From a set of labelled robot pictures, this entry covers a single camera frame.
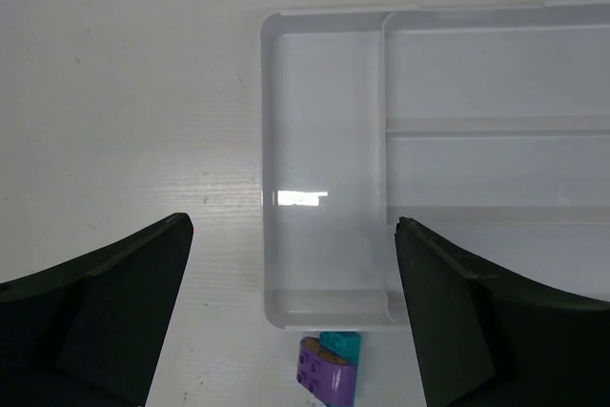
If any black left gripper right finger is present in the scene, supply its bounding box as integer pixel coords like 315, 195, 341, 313
395, 217, 609, 406

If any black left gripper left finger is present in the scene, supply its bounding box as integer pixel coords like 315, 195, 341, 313
1, 213, 193, 406

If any teal lego brick front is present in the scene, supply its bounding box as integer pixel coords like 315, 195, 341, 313
318, 332, 361, 366

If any purple lego brick front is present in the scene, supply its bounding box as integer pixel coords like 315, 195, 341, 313
295, 336, 358, 406

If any white divided plastic tray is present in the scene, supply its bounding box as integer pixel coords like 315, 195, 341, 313
260, 1, 609, 331

